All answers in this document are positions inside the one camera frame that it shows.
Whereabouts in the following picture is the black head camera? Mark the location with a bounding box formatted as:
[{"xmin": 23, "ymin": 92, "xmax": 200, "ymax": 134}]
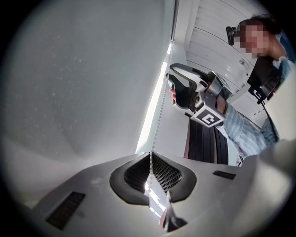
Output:
[{"xmin": 226, "ymin": 25, "xmax": 241, "ymax": 45}]

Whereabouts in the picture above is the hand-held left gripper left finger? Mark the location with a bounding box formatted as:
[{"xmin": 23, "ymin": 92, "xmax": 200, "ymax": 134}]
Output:
[{"xmin": 30, "ymin": 152, "xmax": 162, "ymax": 237}]

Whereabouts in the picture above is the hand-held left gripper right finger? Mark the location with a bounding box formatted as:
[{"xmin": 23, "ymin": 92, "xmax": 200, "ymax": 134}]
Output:
[{"xmin": 151, "ymin": 152, "xmax": 266, "ymax": 237}]

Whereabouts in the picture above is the grey roller blind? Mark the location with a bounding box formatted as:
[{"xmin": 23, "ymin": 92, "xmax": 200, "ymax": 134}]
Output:
[{"xmin": 1, "ymin": 0, "xmax": 180, "ymax": 209}]

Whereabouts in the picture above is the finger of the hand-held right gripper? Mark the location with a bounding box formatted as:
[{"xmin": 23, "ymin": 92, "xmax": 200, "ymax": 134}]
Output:
[
  {"xmin": 170, "ymin": 62, "xmax": 209, "ymax": 86},
  {"xmin": 170, "ymin": 69, "xmax": 199, "ymax": 111}
]

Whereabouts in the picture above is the person's head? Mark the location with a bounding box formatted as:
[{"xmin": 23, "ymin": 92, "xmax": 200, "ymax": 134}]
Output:
[{"xmin": 239, "ymin": 17, "xmax": 286, "ymax": 60}]

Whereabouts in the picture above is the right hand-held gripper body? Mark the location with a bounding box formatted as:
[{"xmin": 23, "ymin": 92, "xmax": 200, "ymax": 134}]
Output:
[{"xmin": 189, "ymin": 70, "xmax": 233, "ymax": 128}]

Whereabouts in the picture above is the person's right forearm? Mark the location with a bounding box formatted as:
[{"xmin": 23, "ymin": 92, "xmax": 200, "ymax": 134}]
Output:
[{"xmin": 216, "ymin": 94, "xmax": 266, "ymax": 160}]

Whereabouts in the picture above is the person's right hand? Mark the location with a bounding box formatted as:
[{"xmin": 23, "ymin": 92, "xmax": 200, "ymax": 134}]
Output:
[{"xmin": 169, "ymin": 88, "xmax": 177, "ymax": 106}]

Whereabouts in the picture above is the white bead chain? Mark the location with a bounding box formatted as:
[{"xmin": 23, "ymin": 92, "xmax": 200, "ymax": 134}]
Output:
[{"xmin": 144, "ymin": 39, "xmax": 175, "ymax": 209}]

